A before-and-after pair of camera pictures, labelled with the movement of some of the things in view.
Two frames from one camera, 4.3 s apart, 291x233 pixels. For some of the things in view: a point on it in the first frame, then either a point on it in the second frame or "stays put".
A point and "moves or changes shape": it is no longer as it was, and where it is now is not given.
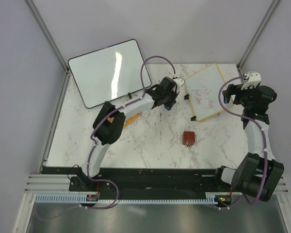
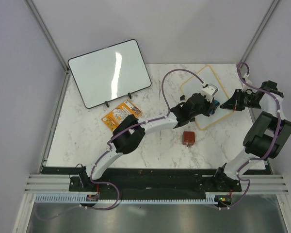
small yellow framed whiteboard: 203,88 moves or changes shape
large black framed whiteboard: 109,73 stays put
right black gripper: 232,90 → 233,103
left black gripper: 174,92 → 209,105
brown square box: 188,138 stays put
